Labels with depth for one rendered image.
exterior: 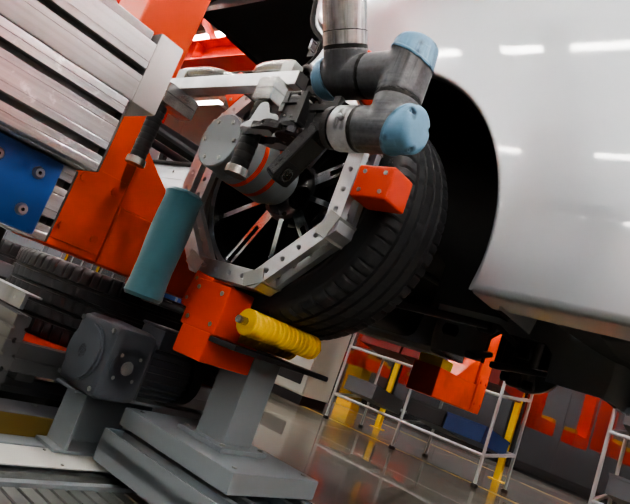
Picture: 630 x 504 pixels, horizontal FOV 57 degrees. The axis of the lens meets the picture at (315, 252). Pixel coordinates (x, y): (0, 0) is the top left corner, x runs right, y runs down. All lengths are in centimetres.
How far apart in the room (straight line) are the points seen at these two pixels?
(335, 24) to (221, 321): 64
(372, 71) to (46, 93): 50
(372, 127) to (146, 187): 89
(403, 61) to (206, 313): 68
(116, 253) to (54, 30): 100
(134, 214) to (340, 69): 82
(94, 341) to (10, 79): 90
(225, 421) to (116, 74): 91
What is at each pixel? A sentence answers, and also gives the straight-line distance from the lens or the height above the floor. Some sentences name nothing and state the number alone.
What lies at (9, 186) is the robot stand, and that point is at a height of 54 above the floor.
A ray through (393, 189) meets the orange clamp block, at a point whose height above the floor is 84.
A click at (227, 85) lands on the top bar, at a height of 95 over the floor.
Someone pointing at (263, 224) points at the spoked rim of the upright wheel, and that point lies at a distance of 143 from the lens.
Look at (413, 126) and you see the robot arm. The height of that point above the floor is 85.
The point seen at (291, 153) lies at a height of 79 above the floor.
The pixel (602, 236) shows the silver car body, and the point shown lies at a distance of 126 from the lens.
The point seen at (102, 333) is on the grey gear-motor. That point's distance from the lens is 144.
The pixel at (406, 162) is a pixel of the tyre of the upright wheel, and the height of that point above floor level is 94.
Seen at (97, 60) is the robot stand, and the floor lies 70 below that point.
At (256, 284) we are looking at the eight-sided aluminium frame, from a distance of 123.
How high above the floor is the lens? 49
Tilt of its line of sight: 10 degrees up
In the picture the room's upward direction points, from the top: 20 degrees clockwise
